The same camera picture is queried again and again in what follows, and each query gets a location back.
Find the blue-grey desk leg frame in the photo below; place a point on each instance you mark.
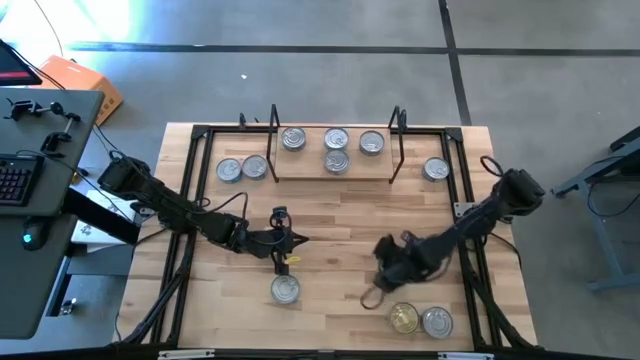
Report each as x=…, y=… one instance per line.
x=607, y=235

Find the black desk clamp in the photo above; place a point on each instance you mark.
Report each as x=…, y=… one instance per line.
x=20, y=107
x=52, y=142

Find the black computer mouse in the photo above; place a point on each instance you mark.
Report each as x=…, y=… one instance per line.
x=32, y=235

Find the black aluminium table frame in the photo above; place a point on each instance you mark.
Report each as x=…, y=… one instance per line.
x=235, y=129

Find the blue label seafood can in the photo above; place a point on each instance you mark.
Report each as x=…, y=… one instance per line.
x=436, y=169
x=372, y=142
x=255, y=166

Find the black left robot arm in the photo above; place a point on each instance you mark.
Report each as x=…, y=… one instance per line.
x=165, y=205

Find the green label tuna can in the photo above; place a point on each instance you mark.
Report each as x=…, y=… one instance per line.
x=437, y=322
x=293, y=138

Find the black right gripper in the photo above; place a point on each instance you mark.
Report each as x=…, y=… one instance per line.
x=415, y=260

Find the small metal fitting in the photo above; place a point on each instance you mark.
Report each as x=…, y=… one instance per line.
x=67, y=306

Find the white booklet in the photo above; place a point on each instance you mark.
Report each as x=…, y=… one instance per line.
x=92, y=231

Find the black rectangular bar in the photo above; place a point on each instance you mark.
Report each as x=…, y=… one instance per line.
x=100, y=217

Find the black desk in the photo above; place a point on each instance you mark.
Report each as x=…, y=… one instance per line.
x=25, y=290
x=60, y=165

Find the grey metal base plate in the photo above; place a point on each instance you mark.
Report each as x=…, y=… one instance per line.
x=465, y=209

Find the black keyboard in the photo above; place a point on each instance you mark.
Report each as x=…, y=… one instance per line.
x=17, y=180

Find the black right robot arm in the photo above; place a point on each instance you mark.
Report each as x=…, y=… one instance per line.
x=480, y=215

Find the teal yellowfin tuna can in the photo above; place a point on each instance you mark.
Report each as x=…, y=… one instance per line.
x=229, y=170
x=337, y=161
x=336, y=138
x=285, y=289

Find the white metal frame bracket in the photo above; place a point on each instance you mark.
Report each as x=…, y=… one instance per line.
x=465, y=356
x=186, y=354

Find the yellow label tag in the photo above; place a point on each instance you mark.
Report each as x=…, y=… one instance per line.
x=293, y=259

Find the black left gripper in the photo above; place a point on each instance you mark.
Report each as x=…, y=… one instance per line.
x=262, y=242

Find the black red desk monitor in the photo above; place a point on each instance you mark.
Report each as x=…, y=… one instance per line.
x=12, y=65

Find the orange cardboard box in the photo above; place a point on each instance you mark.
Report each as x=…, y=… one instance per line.
x=85, y=82

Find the gold lid green tuna can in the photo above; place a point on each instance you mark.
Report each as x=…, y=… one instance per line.
x=404, y=317

